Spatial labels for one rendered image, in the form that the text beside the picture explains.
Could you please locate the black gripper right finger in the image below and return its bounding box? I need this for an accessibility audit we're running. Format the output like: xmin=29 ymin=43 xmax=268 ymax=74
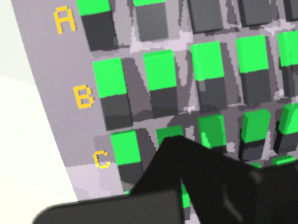
xmin=173 ymin=135 xmax=298 ymax=224

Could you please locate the grey switch panel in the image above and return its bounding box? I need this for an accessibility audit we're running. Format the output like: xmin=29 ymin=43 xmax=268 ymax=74
xmin=11 ymin=0 xmax=298 ymax=201

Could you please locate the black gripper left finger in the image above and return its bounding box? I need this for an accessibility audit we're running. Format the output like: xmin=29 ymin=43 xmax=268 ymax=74
xmin=31 ymin=136 xmax=185 ymax=224

